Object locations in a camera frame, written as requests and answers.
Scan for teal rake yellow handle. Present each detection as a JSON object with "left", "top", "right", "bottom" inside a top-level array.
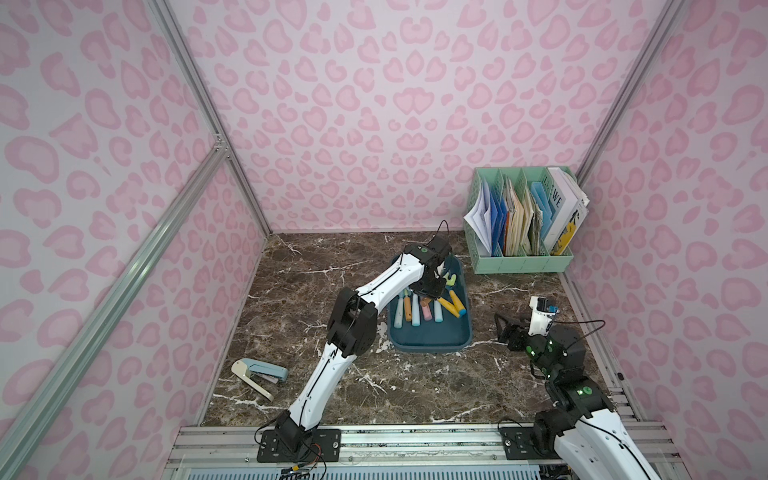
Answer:
[{"left": 444, "top": 274, "right": 467, "bottom": 318}]

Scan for teal fork yellow handle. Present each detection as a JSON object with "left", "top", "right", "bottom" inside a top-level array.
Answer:
[{"left": 437, "top": 298, "right": 461, "bottom": 318}]

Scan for light blue fork white handle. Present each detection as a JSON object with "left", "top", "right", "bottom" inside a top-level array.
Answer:
[{"left": 410, "top": 293, "right": 421, "bottom": 327}]

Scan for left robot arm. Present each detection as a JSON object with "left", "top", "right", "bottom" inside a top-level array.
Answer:
[{"left": 275, "top": 236, "right": 452, "bottom": 452}]

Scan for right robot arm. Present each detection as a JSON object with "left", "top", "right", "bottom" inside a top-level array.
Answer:
[{"left": 494, "top": 314, "right": 659, "bottom": 479}]

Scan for dark teal storage box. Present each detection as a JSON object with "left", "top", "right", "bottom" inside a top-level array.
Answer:
[{"left": 385, "top": 255, "right": 473, "bottom": 354}]

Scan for white paper stack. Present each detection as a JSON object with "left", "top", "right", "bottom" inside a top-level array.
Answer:
[{"left": 464, "top": 178, "right": 492, "bottom": 256}]

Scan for blue folders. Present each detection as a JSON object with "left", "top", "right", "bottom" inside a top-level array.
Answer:
[{"left": 489, "top": 186, "right": 508, "bottom": 257}]

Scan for mint green file organizer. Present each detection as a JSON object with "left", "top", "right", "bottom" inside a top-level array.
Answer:
[{"left": 463, "top": 167, "right": 574, "bottom": 274}]

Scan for tan paper folders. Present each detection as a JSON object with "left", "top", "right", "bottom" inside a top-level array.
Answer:
[{"left": 502, "top": 173, "right": 543, "bottom": 257}]

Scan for white yellow book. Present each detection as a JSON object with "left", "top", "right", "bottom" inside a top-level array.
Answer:
[{"left": 543, "top": 167, "right": 590, "bottom": 256}]

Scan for light blue stapler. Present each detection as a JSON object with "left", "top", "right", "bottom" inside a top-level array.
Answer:
[{"left": 230, "top": 358, "right": 288, "bottom": 401}]

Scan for purple rake pink handle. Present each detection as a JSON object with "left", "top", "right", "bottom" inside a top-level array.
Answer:
[{"left": 420, "top": 298, "right": 433, "bottom": 321}]

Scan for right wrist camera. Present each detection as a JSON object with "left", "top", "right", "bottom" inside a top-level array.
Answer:
[{"left": 528, "top": 296, "right": 559, "bottom": 336}]

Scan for pale blue fork white handle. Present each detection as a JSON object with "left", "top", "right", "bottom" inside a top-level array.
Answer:
[{"left": 434, "top": 300, "right": 444, "bottom": 323}]

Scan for green rake orange handle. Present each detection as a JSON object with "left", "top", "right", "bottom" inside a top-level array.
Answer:
[{"left": 403, "top": 289, "right": 413, "bottom": 322}]

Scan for pale teal rake white handle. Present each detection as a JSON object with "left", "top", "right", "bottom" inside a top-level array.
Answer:
[{"left": 393, "top": 291, "right": 405, "bottom": 329}]

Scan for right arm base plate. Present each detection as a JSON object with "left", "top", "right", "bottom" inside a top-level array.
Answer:
[{"left": 499, "top": 426, "right": 560, "bottom": 461}]

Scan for aluminium front rail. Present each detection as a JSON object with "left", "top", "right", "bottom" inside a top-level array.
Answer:
[{"left": 161, "top": 419, "right": 685, "bottom": 480}]

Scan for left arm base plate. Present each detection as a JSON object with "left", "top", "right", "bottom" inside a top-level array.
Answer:
[{"left": 256, "top": 428, "right": 342, "bottom": 463}]

